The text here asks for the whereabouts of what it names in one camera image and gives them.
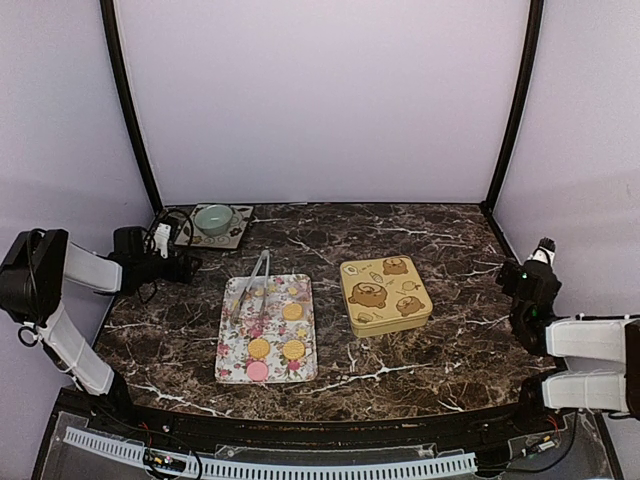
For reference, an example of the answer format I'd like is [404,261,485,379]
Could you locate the metal serving tongs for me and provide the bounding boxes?
[230,249,271,324]

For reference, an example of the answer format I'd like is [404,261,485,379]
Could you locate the silver tin lid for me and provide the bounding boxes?
[340,255,433,319]

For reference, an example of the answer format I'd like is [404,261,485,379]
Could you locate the gold cookie tin box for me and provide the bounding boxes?
[350,312,431,338]

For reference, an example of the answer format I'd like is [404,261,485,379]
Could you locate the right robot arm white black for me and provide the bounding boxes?
[496,259,639,434]

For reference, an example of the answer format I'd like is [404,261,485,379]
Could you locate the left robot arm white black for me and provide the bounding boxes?
[1,226,202,436]

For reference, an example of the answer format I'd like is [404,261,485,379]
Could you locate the floral square coaster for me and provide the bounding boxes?
[174,204,254,249]

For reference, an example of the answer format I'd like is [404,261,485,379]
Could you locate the green ceramic bowl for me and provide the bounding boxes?
[193,204,234,237]

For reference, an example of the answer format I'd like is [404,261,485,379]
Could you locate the floral rectangular tray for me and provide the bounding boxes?
[214,274,318,384]

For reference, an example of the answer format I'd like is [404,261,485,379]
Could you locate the pink macaron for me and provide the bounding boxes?
[246,361,269,382]

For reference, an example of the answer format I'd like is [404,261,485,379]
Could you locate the round waffle cookie right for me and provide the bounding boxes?
[282,340,306,361]

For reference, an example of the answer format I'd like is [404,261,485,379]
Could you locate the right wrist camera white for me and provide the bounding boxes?
[528,237,556,267]

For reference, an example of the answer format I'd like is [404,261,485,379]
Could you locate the white cable duct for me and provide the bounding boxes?
[62,427,478,479]

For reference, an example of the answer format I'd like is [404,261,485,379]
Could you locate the right black frame post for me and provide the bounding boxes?
[480,0,545,217]

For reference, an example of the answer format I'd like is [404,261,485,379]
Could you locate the black frame post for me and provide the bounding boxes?
[480,0,545,217]
[99,0,164,214]

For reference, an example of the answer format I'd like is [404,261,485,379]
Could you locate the left black frame post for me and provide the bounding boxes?
[99,0,164,214]

